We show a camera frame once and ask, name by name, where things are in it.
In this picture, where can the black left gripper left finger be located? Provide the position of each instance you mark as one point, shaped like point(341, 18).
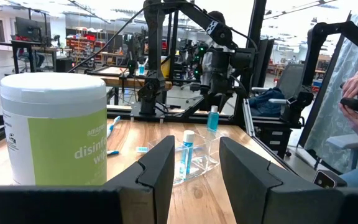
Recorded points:
point(157, 174)

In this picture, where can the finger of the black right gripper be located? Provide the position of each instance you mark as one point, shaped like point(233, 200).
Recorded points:
point(215, 101)
point(224, 99)

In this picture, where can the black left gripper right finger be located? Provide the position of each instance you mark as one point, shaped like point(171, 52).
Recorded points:
point(247, 180)

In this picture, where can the blue mouthwash bottle white cap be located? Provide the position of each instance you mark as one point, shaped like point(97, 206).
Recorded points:
point(141, 69)
point(212, 119)
point(186, 155)

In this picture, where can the blue and white toothbrush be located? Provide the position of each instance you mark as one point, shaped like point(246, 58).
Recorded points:
point(113, 126)
point(113, 152)

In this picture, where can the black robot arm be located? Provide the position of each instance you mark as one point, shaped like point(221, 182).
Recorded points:
point(135, 46)

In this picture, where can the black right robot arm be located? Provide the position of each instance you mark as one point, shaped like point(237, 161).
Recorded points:
point(154, 46)

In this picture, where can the silver aluminium extrusion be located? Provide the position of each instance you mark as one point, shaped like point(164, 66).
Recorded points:
point(248, 118)

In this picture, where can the blue denim jacket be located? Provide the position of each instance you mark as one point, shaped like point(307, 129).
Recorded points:
point(264, 101)

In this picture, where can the black flat panel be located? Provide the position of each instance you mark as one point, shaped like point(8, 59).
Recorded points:
point(264, 62)

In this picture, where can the clear acrylic organizer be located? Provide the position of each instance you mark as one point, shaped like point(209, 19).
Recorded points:
point(204, 161)

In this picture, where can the black drawer cabinet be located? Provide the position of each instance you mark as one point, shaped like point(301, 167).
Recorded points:
point(275, 137)

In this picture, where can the yellow container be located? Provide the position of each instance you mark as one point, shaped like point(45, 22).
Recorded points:
point(166, 68)

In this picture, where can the grey mesh office chair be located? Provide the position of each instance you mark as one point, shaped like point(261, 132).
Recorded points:
point(292, 81)

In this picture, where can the wooden workbench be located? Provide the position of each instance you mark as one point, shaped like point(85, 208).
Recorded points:
point(129, 81)

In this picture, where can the grey padded armrest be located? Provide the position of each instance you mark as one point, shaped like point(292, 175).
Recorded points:
point(346, 141)

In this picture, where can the disinfecting wipes canister green label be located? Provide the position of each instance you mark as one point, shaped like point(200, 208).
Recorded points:
point(54, 140)

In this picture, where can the pale blue patterned curtain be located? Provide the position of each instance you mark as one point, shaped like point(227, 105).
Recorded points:
point(337, 109)

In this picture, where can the red parts shelf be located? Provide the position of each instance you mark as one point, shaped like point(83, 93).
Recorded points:
point(84, 46)

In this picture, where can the black desk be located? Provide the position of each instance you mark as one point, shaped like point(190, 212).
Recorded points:
point(33, 45)

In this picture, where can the black computer monitor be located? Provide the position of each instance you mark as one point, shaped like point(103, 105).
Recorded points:
point(27, 28)

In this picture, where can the small silver depth camera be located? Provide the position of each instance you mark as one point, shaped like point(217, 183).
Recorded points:
point(325, 180)

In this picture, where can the black partition frame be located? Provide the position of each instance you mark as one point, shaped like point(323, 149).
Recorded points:
point(324, 81)

